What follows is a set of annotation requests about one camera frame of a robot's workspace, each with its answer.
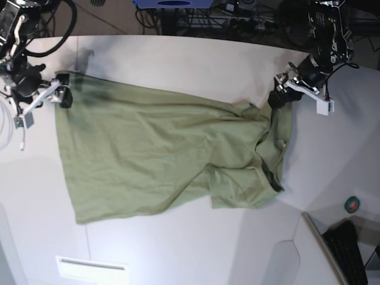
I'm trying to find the white cable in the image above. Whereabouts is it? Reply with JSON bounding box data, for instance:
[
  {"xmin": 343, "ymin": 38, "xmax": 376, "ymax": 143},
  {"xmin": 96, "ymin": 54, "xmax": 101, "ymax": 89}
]
[{"xmin": 0, "ymin": 99, "xmax": 26, "ymax": 151}]

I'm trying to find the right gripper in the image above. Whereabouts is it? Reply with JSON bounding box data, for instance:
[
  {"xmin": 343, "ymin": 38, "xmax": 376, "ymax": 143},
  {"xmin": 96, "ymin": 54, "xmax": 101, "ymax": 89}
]
[{"xmin": 4, "ymin": 64, "xmax": 73, "ymax": 115}]

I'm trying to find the grey laptop edge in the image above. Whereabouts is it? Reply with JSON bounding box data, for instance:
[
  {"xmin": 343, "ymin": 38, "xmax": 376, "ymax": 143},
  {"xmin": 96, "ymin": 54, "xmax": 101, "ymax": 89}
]
[{"xmin": 302, "ymin": 212, "xmax": 348, "ymax": 285}]

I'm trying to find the black floor cables right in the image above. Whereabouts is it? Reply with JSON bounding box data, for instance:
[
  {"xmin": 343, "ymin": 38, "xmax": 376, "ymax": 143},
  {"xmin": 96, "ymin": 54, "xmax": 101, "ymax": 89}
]
[{"xmin": 347, "ymin": 0, "xmax": 380, "ymax": 60}]

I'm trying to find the black keyboard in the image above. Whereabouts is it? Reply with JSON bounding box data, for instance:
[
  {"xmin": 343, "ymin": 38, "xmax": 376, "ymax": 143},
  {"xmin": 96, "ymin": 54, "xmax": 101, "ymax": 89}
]
[{"xmin": 322, "ymin": 220, "xmax": 368, "ymax": 285}]

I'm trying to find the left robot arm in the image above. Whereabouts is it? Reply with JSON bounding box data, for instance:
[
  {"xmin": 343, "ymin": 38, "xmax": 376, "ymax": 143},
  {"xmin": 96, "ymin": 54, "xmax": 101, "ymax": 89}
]
[{"xmin": 268, "ymin": 1, "xmax": 359, "ymax": 116}]

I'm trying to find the black power strip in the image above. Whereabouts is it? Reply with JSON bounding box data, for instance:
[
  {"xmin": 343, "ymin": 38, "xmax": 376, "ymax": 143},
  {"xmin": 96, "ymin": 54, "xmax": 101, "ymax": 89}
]
[{"xmin": 229, "ymin": 18, "xmax": 278, "ymax": 33}]

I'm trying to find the white table slot plate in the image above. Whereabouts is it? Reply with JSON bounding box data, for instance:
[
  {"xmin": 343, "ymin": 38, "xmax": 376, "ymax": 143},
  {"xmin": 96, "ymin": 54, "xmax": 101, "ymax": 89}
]
[{"xmin": 56, "ymin": 256, "xmax": 130, "ymax": 284}]

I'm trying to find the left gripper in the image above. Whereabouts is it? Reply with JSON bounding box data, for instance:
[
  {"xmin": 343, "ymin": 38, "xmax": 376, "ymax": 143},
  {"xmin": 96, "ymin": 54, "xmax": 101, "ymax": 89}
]
[{"xmin": 268, "ymin": 55, "xmax": 334, "ymax": 109}]

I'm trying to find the green tape roll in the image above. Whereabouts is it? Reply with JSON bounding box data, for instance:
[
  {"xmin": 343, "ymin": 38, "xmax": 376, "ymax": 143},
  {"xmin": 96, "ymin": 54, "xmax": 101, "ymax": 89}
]
[{"xmin": 344, "ymin": 196, "xmax": 360, "ymax": 214}]

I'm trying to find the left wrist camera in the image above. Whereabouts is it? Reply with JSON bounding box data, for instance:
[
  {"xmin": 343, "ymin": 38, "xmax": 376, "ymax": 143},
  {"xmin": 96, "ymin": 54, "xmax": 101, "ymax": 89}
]
[{"xmin": 316, "ymin": 99, "xmax": 335, "ymax": 116}]

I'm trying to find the green t-shirt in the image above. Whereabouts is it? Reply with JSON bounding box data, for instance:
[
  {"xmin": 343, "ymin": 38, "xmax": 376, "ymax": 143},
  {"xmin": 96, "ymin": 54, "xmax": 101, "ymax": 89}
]
[{"xmin": 55, "ymin": 72, "xmax": 292, "ymax": 224}]

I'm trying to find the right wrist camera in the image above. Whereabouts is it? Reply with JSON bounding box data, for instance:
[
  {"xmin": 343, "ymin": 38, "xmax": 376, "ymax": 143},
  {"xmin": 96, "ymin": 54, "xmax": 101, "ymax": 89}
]
[{"xmin": 13, "ymin": 113, "xmax": 34, "ymax": 129}]

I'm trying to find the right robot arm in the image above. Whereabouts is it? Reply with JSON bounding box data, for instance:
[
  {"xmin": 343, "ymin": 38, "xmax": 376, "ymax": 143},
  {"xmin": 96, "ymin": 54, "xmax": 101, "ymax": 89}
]
[{"xmin": 1, "ymin": 1, "xmax": 77, "ymax": 117}]

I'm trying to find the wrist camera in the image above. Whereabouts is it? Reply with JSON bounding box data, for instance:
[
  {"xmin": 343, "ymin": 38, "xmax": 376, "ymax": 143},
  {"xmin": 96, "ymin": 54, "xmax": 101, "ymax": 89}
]
[
  {"xmin": 13, "ymin": 113, "xmax": 34, "ymax": 129},
  {"xmin": 316, "ymin": 99, "xmax": 335, "ymax": 116}
]

